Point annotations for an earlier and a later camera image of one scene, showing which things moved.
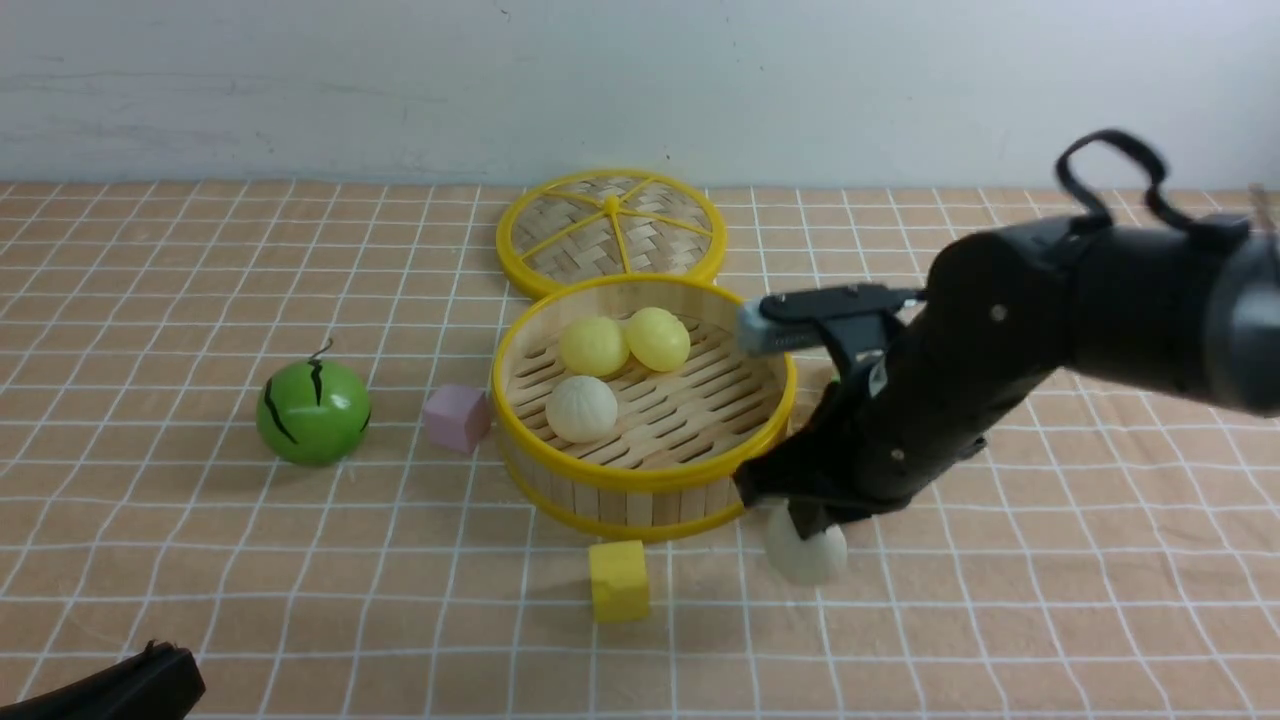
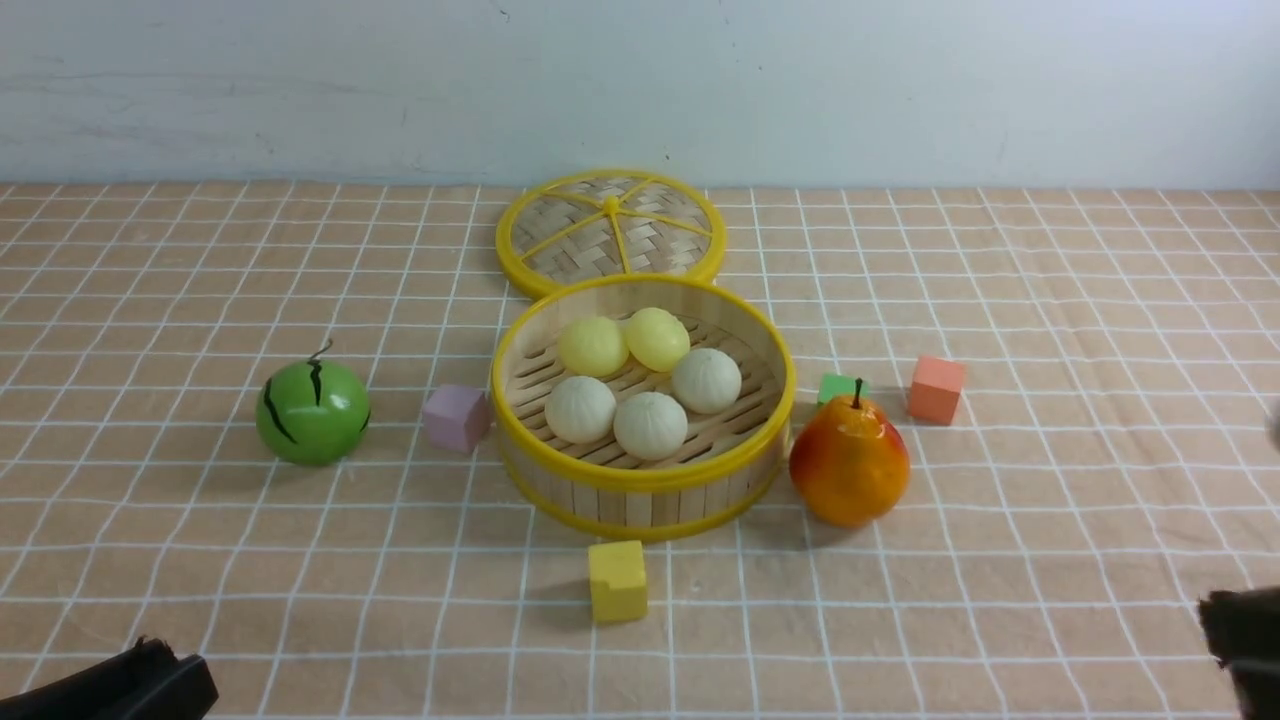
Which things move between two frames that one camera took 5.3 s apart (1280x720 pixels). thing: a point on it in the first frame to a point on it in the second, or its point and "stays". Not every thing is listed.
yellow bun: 657,338 stays
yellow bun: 594,347 stays
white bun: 581,408 stays
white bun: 817,559 to 650,426
